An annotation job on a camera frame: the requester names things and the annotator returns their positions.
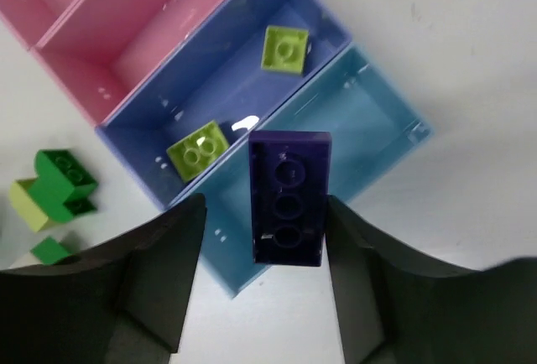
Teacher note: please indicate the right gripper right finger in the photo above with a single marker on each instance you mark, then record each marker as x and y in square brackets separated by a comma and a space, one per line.
[395, 304]

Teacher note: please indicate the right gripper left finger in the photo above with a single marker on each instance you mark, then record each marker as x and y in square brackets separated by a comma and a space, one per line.
[123, 301]

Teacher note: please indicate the dark blue lego plate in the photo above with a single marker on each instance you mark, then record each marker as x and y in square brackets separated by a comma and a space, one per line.
[289, 175]

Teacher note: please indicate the lime 2x2 lego brick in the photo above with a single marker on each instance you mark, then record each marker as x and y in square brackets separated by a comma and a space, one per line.
[284, 49]

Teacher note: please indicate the green lego on white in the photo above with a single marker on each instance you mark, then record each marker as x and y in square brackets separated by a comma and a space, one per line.
[49, 251]

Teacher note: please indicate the white lego brick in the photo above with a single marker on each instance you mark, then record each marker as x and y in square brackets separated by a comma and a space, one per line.
[27, 260]

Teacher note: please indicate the green curved lego middle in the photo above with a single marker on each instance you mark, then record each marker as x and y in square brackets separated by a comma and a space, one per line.
[57, 206]

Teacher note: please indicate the green curved lego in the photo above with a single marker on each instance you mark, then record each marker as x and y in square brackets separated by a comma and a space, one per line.
[57, 206]
[61, 173]

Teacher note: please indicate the pale yellow curved lego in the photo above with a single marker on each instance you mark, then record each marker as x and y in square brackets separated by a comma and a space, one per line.
[26, 207]

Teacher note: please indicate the green curved lego top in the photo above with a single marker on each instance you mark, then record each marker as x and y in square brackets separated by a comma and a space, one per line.
[61, 173]

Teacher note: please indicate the lime lego plate in bin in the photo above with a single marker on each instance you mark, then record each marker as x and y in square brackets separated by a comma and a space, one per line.
[192, 155]

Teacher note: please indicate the light blue bin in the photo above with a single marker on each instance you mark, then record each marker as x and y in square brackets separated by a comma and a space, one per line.
[372, 128]

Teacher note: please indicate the purple bin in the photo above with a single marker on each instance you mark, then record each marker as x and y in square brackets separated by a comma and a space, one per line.
[216, 75]

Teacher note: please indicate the small pink bin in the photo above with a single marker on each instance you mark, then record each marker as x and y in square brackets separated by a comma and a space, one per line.
[101, 51]

